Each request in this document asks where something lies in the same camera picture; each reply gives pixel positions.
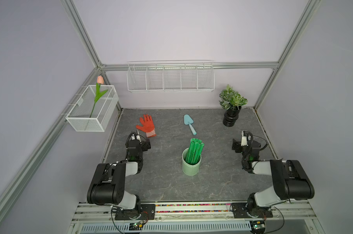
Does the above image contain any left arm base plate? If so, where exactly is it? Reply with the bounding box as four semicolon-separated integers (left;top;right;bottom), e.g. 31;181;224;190
114;203;156;220

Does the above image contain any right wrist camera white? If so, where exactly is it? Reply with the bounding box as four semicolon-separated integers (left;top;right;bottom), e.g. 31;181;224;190
241;131;248;146

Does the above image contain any bundle of green wrapped straws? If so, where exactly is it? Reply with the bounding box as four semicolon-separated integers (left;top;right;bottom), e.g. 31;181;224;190
184;138;205;165

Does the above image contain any aluminium front rail frame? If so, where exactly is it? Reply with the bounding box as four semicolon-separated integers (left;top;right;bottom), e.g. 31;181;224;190
68;200;325;234

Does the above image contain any white mesh side basket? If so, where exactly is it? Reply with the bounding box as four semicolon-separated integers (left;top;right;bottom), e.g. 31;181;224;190
65;84;119;132

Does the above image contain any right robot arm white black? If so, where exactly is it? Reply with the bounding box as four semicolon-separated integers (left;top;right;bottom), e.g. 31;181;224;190
232;139;315;216

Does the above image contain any pink artificial tulip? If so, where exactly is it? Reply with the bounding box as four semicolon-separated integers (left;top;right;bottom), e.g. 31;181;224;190
90;76;108;118

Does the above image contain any red work glove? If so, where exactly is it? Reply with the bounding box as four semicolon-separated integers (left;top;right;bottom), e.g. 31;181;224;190
136;115;157;138

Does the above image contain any white wire wall shelf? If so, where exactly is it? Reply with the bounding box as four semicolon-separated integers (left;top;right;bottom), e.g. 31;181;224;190
127;60;215;92

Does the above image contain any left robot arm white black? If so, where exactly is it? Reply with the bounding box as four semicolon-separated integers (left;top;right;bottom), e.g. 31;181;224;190
87;136;151;214

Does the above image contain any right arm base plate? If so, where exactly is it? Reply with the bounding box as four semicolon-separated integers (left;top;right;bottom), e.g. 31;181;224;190
229;202;273;219

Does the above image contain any white vented cable duct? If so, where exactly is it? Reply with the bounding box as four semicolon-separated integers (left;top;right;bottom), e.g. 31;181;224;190
80;221;252;234

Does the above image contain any light green metal cup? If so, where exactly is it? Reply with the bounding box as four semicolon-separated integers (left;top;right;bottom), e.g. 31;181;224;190
182;148;201;176

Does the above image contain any light blue garden trowel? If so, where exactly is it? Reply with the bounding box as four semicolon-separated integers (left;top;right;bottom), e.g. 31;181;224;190
183;114;197;136

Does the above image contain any green plant in black pot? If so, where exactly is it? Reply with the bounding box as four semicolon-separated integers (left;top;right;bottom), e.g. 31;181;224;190
219;84;248;127

